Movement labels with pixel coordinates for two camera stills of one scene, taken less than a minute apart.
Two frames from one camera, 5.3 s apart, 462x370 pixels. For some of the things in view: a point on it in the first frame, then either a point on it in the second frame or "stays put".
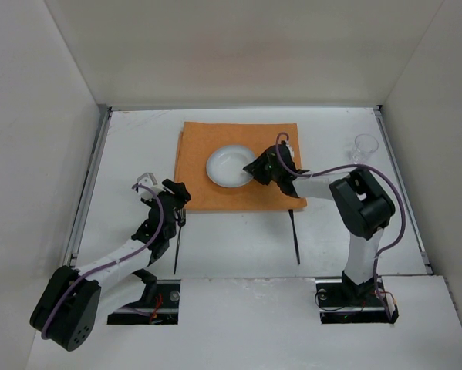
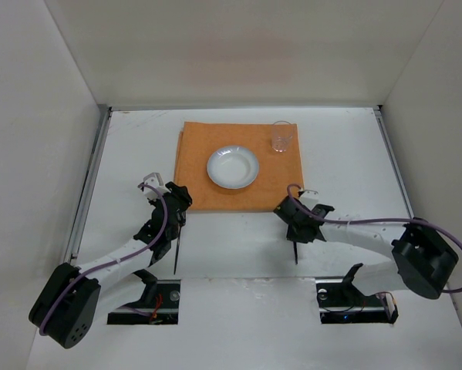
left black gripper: x=173 y=193 stays put
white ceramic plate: x=225 y=166 stays put
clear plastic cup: x=365 y=145 → x=281 y=134
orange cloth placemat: x=198 y=139 stays put
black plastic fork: x=181 y=220 stays put
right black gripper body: x=261 y=169 → x=298 y=234
